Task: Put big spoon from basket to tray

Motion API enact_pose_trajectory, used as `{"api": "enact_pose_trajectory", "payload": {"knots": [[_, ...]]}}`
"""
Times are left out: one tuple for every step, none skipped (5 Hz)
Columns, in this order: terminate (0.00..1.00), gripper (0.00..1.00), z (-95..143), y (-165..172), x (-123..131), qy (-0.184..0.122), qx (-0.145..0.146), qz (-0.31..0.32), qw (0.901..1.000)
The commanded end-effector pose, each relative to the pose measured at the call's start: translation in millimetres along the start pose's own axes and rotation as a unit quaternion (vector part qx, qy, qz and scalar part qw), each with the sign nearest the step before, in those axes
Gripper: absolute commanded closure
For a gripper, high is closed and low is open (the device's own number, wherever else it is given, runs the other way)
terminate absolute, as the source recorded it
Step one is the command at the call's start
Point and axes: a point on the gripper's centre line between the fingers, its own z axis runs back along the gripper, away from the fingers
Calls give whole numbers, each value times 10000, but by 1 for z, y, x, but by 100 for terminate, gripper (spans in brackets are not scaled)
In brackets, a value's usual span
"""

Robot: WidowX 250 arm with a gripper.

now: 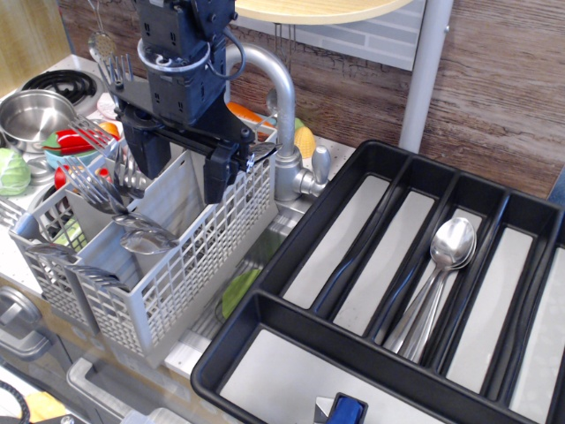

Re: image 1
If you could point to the steel fork front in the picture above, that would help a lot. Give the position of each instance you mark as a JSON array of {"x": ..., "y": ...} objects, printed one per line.
[{"x": 97, "y": 192}]

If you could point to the steel spoon in tray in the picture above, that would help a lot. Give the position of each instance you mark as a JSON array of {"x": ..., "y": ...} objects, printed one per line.
[{"x": 451, "y": 248}]

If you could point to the grey plastic cutlery basket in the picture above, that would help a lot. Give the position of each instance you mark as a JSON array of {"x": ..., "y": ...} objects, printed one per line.
[{"x": 141, "y": 280}]

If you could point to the blue object bottom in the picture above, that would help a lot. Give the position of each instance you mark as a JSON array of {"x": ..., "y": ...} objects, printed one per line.
[{"x": 340, "y": 409}]

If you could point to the black cutlery tray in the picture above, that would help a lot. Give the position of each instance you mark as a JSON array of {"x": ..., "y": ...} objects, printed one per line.
[{"x": 316, "y": 323}]

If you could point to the black stove burner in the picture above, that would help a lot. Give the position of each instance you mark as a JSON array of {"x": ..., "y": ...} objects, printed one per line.
[{"x": 75, "y": 86}]

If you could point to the grey vertical post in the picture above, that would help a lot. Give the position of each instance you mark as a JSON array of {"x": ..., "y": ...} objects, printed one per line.
[{"x": 433, "y": 32}]

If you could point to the silver toy faucet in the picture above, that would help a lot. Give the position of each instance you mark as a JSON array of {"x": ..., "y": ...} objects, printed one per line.
[{"x": 289, "y": 177}]

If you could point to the orange toy carrot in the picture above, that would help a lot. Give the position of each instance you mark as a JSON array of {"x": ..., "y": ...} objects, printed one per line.
[{"x": 247, "y": 114}]

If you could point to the round wooden shelf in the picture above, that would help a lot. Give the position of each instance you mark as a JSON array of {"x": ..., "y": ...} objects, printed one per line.
[{"x": 316, "y": 12}]

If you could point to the red toy pepper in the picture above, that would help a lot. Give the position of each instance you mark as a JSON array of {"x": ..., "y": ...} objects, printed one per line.
[{"x": 68, "y": 139}]

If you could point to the steel pot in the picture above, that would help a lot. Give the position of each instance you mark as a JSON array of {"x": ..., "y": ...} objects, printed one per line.
[{"x": 29, "y": 117}]

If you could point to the green toy plate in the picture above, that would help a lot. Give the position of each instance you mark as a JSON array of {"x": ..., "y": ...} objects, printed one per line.
[{"x": 236, "y": 290}]

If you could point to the big steel spoon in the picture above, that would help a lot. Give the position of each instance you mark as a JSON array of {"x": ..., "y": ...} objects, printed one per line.
[{"x": 147, "y": 242}]

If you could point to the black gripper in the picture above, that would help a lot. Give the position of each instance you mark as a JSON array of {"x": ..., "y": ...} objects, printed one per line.
[{"x": 149, "y": 137}]

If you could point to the green toy cabbage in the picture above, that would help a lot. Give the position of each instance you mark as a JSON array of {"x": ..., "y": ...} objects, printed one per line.
[{"x": 15, "y": 173}]

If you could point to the steel fork left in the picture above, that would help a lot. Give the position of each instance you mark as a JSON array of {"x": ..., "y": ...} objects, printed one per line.
[{"x": 98, "y": 138}]

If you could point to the steel fork tall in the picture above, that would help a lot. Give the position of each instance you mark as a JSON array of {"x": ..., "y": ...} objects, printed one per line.
[{"x": 116, "y": 73}]

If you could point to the yellow toy corn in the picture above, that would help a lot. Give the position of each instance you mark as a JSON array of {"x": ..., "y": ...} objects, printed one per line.
[{"x": 305, "y": 141}]

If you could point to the hanging steel skimmer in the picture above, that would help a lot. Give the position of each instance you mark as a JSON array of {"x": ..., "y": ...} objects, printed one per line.
[{"x": 101, "y": 46}]

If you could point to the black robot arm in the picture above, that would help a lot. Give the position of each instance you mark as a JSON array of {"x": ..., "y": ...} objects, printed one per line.
[{"x": 181, "y": 101}]

